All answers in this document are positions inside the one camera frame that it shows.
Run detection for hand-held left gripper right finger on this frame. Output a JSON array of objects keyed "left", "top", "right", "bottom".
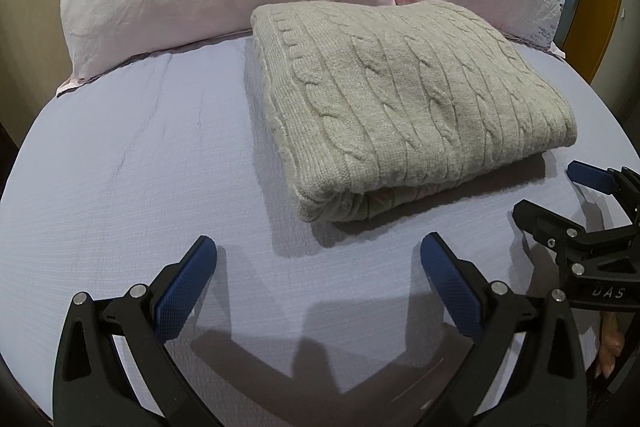
[{"left": 420, "top": 232, "right": 589, "bottom": 427}]

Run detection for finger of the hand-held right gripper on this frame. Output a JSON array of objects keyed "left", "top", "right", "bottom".
[
  {"left": 567, "top": 160, "right": 640, "bottom": 224},
  {"left": 512, "top": 199, "right": 640, "bottom": 259}
]

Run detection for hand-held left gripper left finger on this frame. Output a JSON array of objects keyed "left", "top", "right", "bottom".
[{"left": 52, "top": 235, "right": 221, "bottom": 427}]

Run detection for beige cable knit sweater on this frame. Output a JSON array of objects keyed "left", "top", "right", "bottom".
[{"left": 249, "top": 0, "right": 580, "bottom": 224}]

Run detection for person's right hand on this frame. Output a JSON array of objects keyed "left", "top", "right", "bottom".
[{"left": 594, "top": 309, "right": 627, "bottom": 379}]

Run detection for lavender bed sheet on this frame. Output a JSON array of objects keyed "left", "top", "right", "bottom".
[{"left": 0, "top": 31, "right": 640, "bottom": 427}]

